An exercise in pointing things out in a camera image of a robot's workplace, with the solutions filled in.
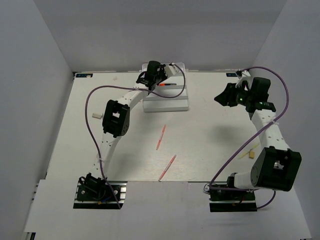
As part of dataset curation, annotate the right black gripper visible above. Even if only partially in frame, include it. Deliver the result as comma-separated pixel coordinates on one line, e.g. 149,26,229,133
214,82,254,107

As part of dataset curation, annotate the orange-capped black marker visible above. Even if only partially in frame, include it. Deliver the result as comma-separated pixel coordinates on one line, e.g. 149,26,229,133
158,83,177,87

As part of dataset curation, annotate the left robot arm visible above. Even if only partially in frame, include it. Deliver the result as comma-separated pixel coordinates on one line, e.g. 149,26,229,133
84,60,170,179

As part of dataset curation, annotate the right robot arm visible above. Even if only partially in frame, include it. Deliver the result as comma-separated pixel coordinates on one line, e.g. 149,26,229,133
215,77,302,200

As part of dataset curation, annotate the right blue table label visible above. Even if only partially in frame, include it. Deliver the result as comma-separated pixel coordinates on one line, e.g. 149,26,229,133
226,72,238,77

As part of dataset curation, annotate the blue table label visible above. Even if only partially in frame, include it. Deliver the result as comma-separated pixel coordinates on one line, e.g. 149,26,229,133
75,73,93,78
226,72,238,77

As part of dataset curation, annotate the white tiered organizer tray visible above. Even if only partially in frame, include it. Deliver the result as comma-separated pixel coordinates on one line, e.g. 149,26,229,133
142,71,189,113

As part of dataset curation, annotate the yellow pen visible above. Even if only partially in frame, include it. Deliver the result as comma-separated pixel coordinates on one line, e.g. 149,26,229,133
238,143,260,159

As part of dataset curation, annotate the tan eraser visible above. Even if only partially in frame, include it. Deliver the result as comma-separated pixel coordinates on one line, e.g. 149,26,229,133
248,151,255,159

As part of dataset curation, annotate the upper pink pen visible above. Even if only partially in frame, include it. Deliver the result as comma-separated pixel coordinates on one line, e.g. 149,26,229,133
156,124,166,151

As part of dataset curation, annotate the pink pen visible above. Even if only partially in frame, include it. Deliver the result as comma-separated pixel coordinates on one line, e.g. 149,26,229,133
158,154,177,182
156,124,166,151

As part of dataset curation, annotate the white eraser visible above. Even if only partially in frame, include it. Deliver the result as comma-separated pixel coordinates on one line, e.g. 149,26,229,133
92,113,103,119

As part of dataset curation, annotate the left blue table label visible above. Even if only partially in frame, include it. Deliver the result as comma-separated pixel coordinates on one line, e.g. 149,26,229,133
75,73,93,78

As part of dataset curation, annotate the lower pink pen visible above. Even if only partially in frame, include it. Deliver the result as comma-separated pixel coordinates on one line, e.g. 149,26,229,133
158,154,177,182

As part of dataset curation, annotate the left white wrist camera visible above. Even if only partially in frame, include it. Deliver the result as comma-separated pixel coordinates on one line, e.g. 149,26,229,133
164,63,180,78

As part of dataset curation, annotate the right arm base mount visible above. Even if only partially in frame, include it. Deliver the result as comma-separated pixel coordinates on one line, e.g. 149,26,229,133
202,174,258,213

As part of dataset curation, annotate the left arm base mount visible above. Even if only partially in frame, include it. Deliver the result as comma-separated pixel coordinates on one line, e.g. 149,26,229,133
73,173,127,210

